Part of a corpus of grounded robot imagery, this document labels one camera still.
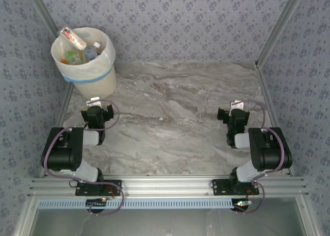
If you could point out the green label plastic bottle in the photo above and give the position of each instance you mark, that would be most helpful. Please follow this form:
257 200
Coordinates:
71 56

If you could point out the blue label water bottle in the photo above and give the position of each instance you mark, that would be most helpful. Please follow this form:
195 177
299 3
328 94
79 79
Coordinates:
91 53

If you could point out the white red label bottle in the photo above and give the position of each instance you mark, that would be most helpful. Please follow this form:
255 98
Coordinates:
73 39

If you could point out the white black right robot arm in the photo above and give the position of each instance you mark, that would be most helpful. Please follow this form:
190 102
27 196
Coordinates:
268 153

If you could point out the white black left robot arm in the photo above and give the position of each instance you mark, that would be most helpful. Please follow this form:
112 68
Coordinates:
64 153

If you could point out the white plastic bin liner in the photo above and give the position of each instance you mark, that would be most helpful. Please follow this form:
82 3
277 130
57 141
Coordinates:
98 66

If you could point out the black electronics board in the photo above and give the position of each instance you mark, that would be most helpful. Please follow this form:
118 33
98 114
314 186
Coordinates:
94 203
241 203

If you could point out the grey metal panel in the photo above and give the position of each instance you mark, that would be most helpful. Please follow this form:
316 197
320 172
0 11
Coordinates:
165 223

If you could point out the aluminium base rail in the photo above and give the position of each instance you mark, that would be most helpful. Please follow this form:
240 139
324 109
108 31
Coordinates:
165 185

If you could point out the aluminium corner post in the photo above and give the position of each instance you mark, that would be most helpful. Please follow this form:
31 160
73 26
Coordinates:
281 27
43 12

